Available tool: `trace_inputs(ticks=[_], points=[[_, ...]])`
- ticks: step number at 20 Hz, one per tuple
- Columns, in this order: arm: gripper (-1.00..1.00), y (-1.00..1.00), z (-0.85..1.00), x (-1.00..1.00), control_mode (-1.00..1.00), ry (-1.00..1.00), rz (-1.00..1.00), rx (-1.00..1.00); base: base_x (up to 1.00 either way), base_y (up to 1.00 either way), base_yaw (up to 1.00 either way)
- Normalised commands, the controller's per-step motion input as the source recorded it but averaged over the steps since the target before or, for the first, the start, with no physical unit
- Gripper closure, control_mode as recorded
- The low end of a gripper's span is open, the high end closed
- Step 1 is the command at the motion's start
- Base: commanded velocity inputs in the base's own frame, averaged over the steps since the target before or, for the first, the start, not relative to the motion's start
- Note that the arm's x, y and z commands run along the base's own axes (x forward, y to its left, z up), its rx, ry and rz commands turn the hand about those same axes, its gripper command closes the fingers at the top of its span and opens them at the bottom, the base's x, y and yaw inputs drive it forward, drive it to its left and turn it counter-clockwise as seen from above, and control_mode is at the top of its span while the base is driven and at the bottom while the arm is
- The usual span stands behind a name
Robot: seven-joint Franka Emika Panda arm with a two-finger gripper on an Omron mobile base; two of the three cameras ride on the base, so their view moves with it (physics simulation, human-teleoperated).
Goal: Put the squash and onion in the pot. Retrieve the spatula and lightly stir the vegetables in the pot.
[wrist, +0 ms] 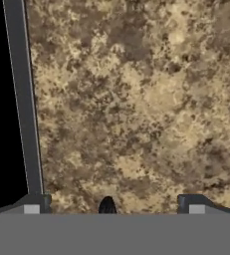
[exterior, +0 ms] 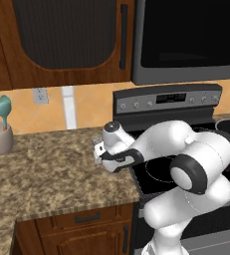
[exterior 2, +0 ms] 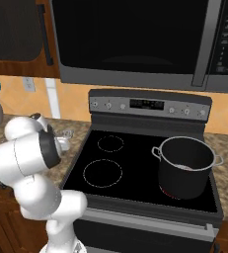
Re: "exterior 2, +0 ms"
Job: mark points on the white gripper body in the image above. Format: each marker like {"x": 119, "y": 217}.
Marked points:
{"x": 64, "y": 142}

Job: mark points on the silver stove knob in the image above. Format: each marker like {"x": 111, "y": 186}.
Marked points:
{"x": 122, "y": 106}
{"x": 202, "y": 112}
{"x": 172, "y": 110}
{"x": 108, "y": 105}
{"x": 186, "y": 111}

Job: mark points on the black and silver microwave oven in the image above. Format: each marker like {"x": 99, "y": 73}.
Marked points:
{"x": 132, "y": 36}

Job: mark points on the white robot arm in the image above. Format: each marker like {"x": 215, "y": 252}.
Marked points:
{"x": 33, "y": 158}

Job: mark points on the white wall socket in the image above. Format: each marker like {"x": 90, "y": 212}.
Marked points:
{"x": 29, "y": 84}

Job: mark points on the brown wooden cupboard door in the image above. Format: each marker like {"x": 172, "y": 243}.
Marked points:
{"x": 10, "y": 36}

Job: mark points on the black cooking pot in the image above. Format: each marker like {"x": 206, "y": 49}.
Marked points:
{"x": 184, "y": 178}

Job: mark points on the black and silver stove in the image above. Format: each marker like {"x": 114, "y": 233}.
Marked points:
{"x": 132, "y": 171}

